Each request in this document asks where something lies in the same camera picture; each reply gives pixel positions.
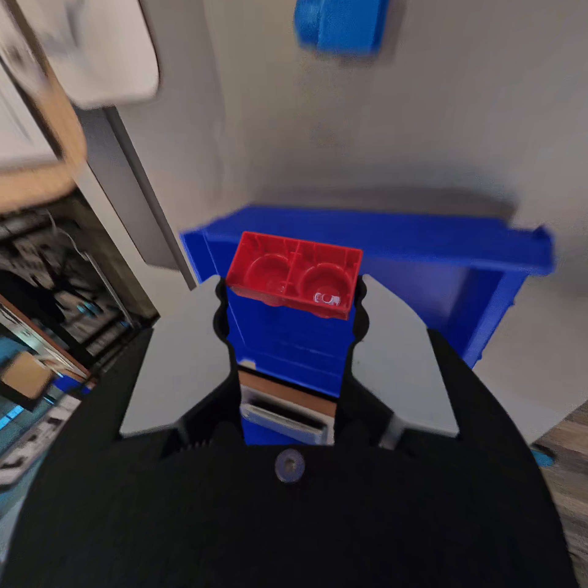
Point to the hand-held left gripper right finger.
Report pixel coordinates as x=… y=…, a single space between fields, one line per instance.
x=404 y=367

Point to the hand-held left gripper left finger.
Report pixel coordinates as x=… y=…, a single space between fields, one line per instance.
x=179 y=367

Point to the blue plastic bin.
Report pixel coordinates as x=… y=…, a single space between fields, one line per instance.
x=413 y=239

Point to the red two-stud block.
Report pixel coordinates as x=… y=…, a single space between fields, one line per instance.
x=275 y=257

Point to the blue toy block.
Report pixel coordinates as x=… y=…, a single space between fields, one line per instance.
x=344 y=23

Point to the grey desk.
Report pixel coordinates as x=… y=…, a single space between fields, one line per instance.
x=413 y=115

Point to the wood-edged side table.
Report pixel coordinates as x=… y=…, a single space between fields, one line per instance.
x=275 y=388

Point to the wooden board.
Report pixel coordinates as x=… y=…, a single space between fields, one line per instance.
x=55 y=160

